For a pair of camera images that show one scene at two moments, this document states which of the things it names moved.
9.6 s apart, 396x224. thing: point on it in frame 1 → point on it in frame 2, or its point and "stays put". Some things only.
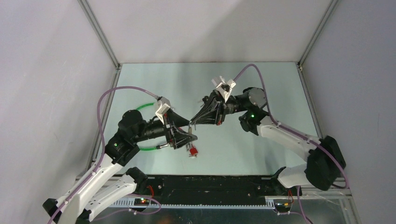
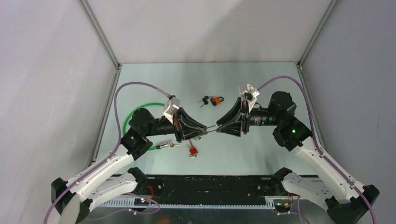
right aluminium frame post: (330, 9) stays put
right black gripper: (213, 112) → (234, 128)
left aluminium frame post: (101, 35) stays put
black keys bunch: (204, 100) stays put
